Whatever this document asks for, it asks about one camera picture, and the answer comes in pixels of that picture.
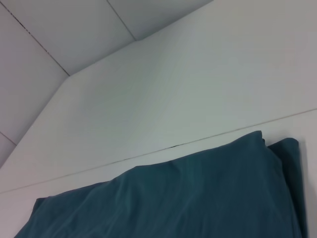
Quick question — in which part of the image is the teal blue shirt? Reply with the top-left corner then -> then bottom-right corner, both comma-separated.
13,130 -> 309,238

